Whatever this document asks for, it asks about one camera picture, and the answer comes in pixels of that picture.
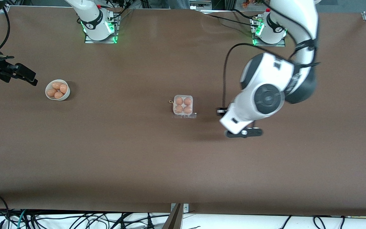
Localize person in blue jeans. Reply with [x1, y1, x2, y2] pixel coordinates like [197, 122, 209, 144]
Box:
[167, 0, 191, 10]

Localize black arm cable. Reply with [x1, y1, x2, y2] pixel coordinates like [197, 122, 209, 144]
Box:
[222, 43, 298, 110]
[0, 6, 11, 51]

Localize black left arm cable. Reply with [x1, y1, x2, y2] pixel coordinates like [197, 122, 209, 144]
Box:
[222, 43, 298, 110]

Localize white round bowl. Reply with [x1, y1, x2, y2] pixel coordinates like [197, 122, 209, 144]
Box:
[45, 79, 71, 101]

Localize dark metal bar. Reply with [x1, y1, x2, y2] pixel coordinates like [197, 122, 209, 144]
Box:
[162, 203, 184, 229]

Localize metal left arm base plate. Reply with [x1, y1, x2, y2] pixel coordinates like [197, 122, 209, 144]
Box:
[252, 16, 286, 47]

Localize clear plastic egg box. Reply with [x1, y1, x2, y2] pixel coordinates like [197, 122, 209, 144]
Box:
[169, 95, 197, 119]

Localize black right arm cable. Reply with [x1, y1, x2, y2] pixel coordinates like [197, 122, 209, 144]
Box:
[0, 6, 11, 51]

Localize teal cable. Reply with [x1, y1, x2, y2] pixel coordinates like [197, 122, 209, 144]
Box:
[17, 209, 28, 229]

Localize silver table edge bracket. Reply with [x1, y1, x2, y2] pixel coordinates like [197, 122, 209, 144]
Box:
[171, 203, 189, 213]

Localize orange background items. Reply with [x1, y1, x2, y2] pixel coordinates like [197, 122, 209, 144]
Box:
[241, 0, 268, 9]

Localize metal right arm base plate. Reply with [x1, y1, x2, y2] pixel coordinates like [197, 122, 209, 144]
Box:
[84, 13, 120, 44]

